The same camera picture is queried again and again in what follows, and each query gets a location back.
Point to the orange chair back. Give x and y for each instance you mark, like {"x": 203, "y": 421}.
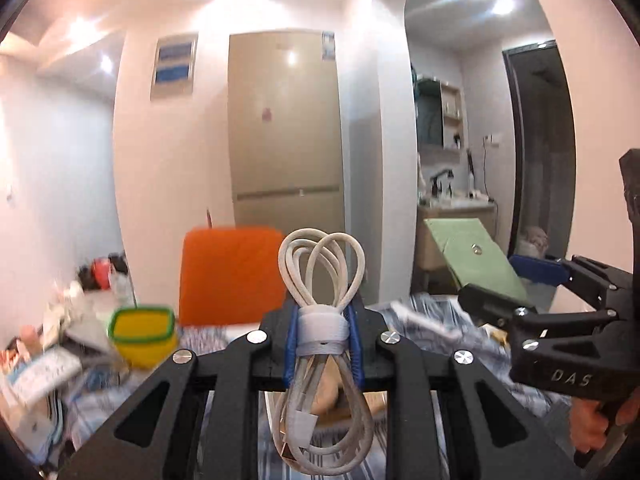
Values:
{"x": 230, "y": 275}

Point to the beige vanity cabinet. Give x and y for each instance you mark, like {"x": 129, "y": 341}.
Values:
{"x": 430, "y": 255}

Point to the ceiling spotlight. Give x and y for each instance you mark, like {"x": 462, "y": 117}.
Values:
{"x": 80, "y": 26}
{"x": 503, "y": 5}
{"x": 106, "y": 63}

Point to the clutter pile of papers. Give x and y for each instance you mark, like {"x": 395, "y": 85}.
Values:
{"x": 80, "y": 320}

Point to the pink fridge sticker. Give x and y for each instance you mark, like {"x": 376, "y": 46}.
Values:
{"x": 267, "y": 115}

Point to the white printed box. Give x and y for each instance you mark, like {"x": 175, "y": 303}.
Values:
{"x": 40, "y": 372}

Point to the person's right hand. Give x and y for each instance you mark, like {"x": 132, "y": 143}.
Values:
{"x": 585, "y": 425}

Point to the mirror cabinet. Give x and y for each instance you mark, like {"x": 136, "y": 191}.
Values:
{"x": 430, "y": 115}

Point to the black framed glass door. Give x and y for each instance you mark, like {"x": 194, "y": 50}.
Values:
{"x": 542, "y": 150}

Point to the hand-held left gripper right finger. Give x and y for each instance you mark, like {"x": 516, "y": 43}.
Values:
{"x": 354, "y": 345}

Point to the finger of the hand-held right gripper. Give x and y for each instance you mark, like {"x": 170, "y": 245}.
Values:
{"x": 540, "y": 270}
{"x": 492, "y": 305}

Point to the cardboard box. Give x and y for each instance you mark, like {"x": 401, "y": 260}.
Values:
{"x": 372, "y": 405}

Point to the blue plaid blanket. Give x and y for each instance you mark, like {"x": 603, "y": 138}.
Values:
{"x": 85, "y": 405}

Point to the white wall outlet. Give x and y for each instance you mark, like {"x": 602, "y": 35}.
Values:
{"x": 492, "y": 140}

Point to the yellow container with green rim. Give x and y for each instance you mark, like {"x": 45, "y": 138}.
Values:
{"x": 145, "y": 345}

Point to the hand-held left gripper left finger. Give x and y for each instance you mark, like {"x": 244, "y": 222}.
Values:
{"x": 291, "y": 345}

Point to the white hair dryer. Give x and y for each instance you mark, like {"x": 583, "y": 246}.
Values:
{"x": 480, "y": 195}

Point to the beige refrigerator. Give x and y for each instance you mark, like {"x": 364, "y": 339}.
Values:
{"x": 285, "y": 150}

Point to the black faucet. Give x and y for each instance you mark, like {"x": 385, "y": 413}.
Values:
{"x": 439, "y": 185}

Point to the light green case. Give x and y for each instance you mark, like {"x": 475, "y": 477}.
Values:
{"x": 470, "y": 265}

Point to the wall electrical panel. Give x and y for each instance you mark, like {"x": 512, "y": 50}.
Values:
{"x": 174, "y": 67}

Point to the red bag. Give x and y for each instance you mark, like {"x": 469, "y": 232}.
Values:
{"x": 100, "y": 275}

